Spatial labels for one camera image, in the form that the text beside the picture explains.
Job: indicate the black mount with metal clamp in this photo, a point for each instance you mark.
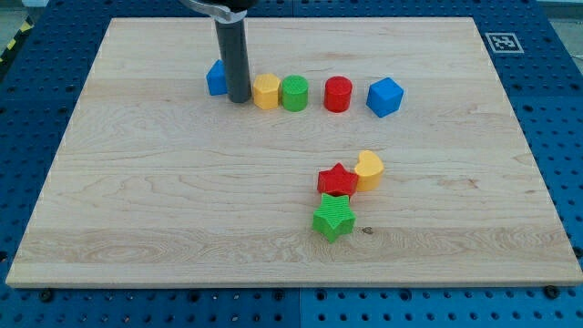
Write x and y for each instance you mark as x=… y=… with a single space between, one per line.
x=223 y=11

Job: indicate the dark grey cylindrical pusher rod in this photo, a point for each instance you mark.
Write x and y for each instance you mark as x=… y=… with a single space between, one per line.
x=234 y=56

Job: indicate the blue triangle block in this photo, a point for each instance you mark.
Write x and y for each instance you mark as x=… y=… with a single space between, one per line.
x=216 y=80

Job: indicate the light wooden board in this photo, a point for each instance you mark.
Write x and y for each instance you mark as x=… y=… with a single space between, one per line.
x=158 y=184

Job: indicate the yellow hexagon block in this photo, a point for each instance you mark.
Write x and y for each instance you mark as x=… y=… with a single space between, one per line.
x=266 y=91

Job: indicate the green cylinder block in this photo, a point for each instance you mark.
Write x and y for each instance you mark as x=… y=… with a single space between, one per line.
x=294 y=93

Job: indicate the red cylinder block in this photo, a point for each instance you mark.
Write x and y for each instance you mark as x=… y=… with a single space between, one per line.
x=337 y=94

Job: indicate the blue cube block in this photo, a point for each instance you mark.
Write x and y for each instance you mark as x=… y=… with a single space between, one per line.
x=384 y=97

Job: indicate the red star block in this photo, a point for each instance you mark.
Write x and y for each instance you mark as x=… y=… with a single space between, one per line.
x=337 y=181

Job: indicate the yellow heart block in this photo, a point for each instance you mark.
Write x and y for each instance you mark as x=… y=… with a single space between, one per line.
x=369 y=169

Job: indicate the green star block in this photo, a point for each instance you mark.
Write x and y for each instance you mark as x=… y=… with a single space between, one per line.
x=334 y=217

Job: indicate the white fiducial marker tag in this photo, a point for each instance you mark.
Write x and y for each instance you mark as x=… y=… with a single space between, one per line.
x=504 y=43

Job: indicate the black screw bottom left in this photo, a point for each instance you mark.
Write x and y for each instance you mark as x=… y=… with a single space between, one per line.
x=46 y=295

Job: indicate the black screw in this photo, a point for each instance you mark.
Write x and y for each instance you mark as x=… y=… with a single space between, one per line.
x=46 y=295
x=551 y=292

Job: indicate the black screw bottom right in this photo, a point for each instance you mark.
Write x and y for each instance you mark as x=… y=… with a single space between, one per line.
x=551 y=292

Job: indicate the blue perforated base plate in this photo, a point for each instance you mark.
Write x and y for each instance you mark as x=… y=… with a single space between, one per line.
x=44 y=66

